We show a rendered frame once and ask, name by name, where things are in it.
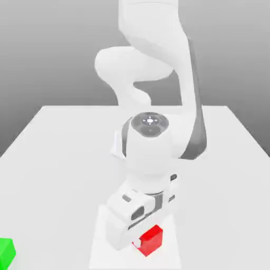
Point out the small red cube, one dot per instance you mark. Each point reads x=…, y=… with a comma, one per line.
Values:
x=151, y=240

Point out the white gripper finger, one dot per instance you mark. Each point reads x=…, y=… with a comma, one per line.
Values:
x=137, y=243

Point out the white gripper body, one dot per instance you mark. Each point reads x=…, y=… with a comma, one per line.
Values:
x=118, y=234

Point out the small green cube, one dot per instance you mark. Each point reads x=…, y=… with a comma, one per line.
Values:
x=6, y=253

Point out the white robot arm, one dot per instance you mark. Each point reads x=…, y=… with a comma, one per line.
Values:
x=151, y=151

